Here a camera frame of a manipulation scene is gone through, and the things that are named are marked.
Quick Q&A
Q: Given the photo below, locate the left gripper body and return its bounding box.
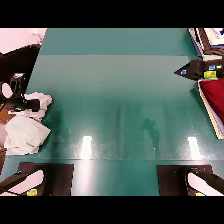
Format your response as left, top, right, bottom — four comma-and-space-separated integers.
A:
19, 97, 42, 113

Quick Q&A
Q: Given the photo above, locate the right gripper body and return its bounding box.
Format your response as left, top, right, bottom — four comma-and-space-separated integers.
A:
174, 59, 206, 81

